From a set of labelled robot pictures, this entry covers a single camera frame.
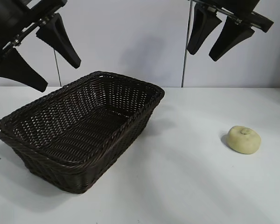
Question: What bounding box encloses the thin grey wall strip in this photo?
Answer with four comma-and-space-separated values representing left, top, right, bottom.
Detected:
53, 49, 62, 87
181, 52, 188, 88

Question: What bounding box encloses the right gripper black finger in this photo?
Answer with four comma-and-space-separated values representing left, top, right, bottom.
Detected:
208, 16, 255, 63
187, 3, 223, 56

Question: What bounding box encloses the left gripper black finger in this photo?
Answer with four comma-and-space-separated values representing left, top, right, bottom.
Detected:
0, 48, 49, 93
35, 13, 82, 69

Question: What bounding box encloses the dark brown woven basket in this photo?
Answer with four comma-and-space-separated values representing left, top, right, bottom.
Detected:
0, 70, 166, 188

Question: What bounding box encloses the pale yellow egg yolk pastry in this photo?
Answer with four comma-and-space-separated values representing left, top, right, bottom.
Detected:
226, 125, 262, 155

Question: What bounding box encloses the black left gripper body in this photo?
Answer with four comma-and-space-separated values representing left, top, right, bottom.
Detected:
0, 0, 68, 69

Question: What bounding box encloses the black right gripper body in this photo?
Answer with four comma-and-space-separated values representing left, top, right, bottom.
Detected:
188, 0, 274, 33

